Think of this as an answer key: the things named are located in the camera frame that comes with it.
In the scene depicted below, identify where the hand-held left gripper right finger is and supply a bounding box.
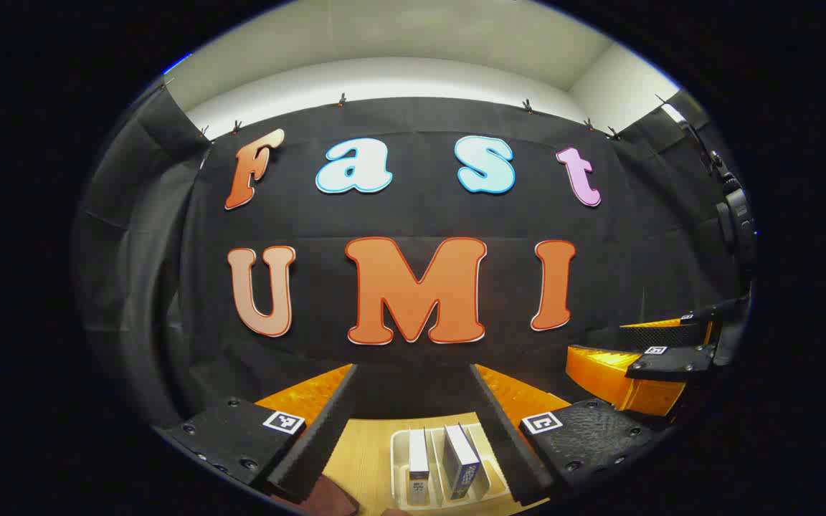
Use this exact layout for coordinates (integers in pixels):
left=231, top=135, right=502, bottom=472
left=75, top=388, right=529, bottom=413
left=469, top=363, right=672, bottom=506

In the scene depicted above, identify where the white bookshelf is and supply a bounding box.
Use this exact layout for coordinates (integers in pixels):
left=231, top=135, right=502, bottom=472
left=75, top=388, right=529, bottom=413
left=390, top=421, right=511, bottom=510

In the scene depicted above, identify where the maroon schoolbag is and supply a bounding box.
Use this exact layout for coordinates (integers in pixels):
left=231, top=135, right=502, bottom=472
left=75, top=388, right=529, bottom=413
left=290, top=473, right=361, bottom=516

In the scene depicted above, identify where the blue cover book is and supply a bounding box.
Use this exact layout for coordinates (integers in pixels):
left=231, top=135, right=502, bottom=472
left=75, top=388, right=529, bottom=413
left=443, top=424, right=483, bottom=501

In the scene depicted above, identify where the row of small backdrop clamps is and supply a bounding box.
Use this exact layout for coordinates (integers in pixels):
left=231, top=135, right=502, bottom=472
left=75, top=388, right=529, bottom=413
left=162, top=77, right=623, bottom=141

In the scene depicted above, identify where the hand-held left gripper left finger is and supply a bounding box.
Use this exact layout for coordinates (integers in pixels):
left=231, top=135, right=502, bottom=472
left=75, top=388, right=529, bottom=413
left=158, top=363, right=358, bottom=502

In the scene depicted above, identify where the black backdrop cloth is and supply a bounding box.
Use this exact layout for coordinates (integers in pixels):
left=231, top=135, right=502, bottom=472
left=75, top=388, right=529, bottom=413
left=72, top=86, right=751, bottom=431

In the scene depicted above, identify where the white spine book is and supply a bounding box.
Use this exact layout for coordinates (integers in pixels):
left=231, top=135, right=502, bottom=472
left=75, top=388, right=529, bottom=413
left=408, top=428, right=432, bottom=502

